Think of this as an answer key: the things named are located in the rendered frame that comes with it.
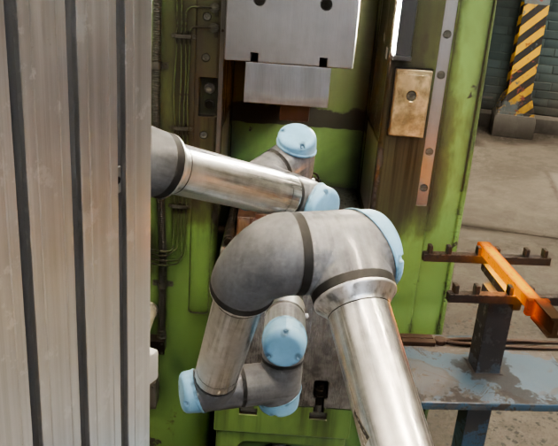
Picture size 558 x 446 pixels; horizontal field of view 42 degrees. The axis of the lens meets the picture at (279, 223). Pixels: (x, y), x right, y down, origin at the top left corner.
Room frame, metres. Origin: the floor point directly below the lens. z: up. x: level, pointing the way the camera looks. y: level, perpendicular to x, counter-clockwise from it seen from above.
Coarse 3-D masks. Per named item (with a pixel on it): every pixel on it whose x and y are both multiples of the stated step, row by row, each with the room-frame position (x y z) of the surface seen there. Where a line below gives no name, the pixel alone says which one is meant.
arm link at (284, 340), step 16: (272, 304) 1.16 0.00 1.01; (288, 304) 1.15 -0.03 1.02; (272, 320) 1.10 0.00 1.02; (288, 320) 1.09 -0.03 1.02; (304, 320) 1.13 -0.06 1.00; (272, 336) 1.06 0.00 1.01; (288, 336) 1.06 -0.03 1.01; (304, 336) 1.08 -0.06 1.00; (272, 352) 1.06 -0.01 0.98; (288, 352) 1.06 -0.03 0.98; (304, 352) 1.06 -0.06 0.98
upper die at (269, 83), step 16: (256, 64) 1.69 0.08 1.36; (272, 64) 1.69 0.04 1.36; (320, 64) 1.73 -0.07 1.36; (256, 80) 1.69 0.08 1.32; (272, 80) 1.69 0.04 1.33; (288, 80) 1.69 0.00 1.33; (304, 80) 1.69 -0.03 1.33; (320, 80) 1.69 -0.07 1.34; (256, 96) 1.69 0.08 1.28; (272, 96) 1.69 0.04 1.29; (288, 96) 1.69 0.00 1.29; (304, 96) 1.69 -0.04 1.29; (320, 96) 1.69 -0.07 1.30
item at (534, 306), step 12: (492, 252) 1.58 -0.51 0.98; (492, 264) 1.54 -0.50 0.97; (504, 264) 1.51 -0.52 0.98; (504, 276) 1.47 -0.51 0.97; (516, 276) 1.45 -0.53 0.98; (516, 288) 1.40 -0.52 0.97; (528, 288) 1.39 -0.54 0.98; (528, 300) 1.32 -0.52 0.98; (540, 300) 1.32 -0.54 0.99; (528, 312) 1.32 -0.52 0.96; (540, 312) 1.30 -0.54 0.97; (552, 312) 1.27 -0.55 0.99; (540, 324) 1.29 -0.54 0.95; (552, 324) 1.25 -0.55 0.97; (552, 336) 1.24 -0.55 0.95
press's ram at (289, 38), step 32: (256, 0) 1.69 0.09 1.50; (288, 0) 1.69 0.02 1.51; (320, 0) 1.69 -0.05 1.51; (352, 0) 1.69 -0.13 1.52; (256, 32) 1.69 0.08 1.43; (288, 32) 1.69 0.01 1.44; (320, 32) 1.69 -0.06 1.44; (352, 32) 1.69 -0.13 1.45; (288, 64) 1.69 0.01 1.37; (352, 64) 1.69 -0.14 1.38
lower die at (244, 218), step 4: (240, 212) 1.71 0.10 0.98; (244, 212) 1.72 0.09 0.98; (248, 212) 1.72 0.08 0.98; (252, 212) 1.72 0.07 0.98; (256, 212) 1.70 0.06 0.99; (260, 212) 1.70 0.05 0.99; (240, 216) 1.69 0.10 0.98; (244, 216) 1.69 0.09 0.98; (248, 216) 1.69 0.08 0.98; (252, 216) 1.70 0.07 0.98; (256, 216) 1.69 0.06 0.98; (260, 216) 1.69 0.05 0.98; (240, 220) 1.69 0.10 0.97; (244, 220) 1.69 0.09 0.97; (248, 220) 1.69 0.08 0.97; (252, 220) 1.69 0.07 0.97; (236, 224) 1.69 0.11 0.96; (240, 224) 1.69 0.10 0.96; (244, 224) 1.69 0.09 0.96; (248, 224) 1.69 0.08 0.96; (236, 228) 1.69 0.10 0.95; (240, 228) 1.69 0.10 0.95; (236, 232) 1.69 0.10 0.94
